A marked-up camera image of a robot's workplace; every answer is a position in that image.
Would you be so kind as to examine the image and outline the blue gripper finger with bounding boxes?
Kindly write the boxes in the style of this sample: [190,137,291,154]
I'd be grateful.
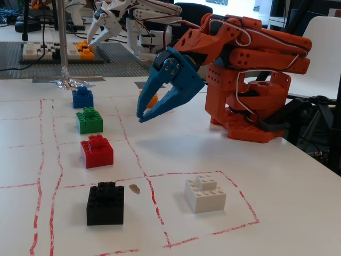
[136,57,178,119]
[139,85,187,123]

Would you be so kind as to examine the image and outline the green lego block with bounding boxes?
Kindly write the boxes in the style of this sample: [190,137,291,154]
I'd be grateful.
[76,106,104,135]

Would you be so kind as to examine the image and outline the white lego block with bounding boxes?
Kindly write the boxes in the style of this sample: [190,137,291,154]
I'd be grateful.
[184,174,228,214]

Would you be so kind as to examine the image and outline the white plastic handle stand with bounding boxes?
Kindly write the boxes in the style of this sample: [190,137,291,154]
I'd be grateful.
[65,0,86,27]

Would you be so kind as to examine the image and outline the black table clamp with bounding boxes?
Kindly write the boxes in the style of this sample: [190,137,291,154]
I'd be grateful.
[257,95,337,133]

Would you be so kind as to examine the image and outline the black thin stand post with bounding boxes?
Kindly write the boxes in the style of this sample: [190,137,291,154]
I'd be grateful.
[22,0,30,41]

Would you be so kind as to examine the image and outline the blue lego block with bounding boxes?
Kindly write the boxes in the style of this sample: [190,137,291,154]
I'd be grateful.
[72,85,94,109]

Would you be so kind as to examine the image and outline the crumpled aluminium foil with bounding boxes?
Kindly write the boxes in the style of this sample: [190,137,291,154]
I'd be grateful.
[50,65,96,91]

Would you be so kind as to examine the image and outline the lego brick mosaic panel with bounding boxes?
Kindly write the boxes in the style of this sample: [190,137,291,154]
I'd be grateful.
[20,39,111,65]

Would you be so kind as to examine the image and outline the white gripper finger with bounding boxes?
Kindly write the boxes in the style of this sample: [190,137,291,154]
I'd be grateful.
[89,26,116,46]
[87,15,107,41]

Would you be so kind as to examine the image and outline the metal pole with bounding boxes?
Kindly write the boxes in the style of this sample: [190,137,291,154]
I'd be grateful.
[57,0,69,81]

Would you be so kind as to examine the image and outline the grey square tape marker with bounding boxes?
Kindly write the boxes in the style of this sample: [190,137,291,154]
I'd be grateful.
[134,81,166,90]

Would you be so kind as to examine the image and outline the black device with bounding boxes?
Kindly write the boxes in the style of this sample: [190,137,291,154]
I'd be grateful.
[14,21,43,34]

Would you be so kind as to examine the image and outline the red lego block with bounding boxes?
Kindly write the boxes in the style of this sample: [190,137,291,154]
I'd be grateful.
[80,134,115,169]

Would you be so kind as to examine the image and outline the grey tape strip under foil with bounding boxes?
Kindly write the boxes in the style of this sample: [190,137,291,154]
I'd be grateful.
[32,75,104,84]

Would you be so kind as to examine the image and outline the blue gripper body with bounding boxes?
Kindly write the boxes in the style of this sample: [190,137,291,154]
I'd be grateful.
[152,47,206,105]

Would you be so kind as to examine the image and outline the white chair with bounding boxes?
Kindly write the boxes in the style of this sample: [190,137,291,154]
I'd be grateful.
[287,15,341,105]

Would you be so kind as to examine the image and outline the grey lego baseplate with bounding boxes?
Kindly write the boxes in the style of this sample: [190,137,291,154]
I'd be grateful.
[0,41,151,80]

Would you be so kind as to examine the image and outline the white red servo cable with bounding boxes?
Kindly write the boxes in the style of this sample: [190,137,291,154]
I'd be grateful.
[165,14,311,126]

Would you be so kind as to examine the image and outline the black lego block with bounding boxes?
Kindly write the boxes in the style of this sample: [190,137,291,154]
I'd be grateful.
[86,181,125,226]

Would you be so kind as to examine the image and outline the orange lego block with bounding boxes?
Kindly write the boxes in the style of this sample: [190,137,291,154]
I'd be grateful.
[139,89,159,108]

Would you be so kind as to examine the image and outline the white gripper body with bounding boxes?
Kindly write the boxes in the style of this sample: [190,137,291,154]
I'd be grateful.
[94,0,131,38]

